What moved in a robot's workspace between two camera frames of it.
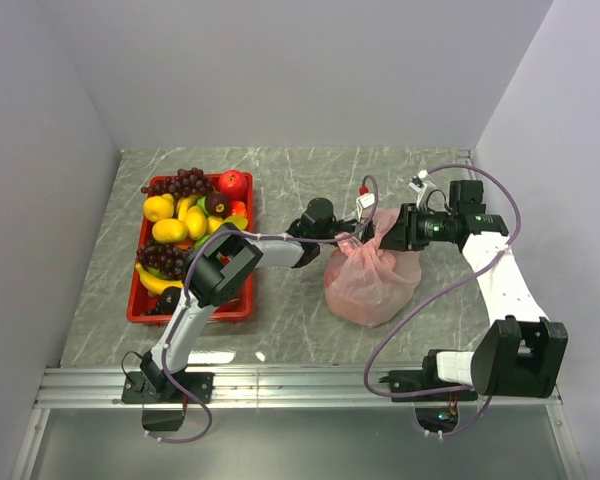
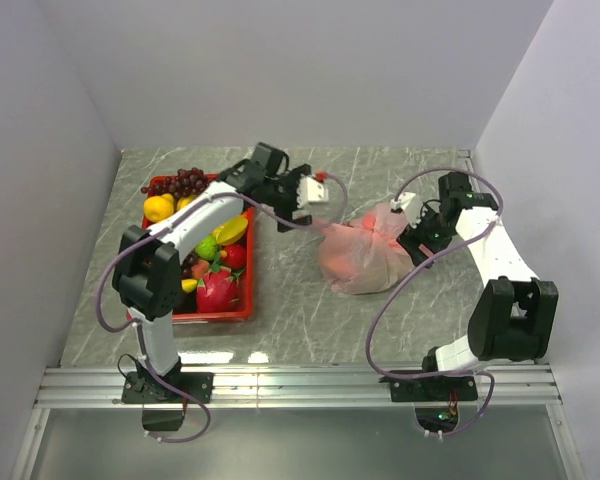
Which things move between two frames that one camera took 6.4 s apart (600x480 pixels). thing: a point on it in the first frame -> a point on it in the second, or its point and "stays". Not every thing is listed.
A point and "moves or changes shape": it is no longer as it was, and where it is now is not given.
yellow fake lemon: (158, 207) stays
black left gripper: (367, 232) -> (287, 214)
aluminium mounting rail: (104, 386) stays
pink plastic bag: (368, 286) moves or changes shape
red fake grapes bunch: (185, 182) stays
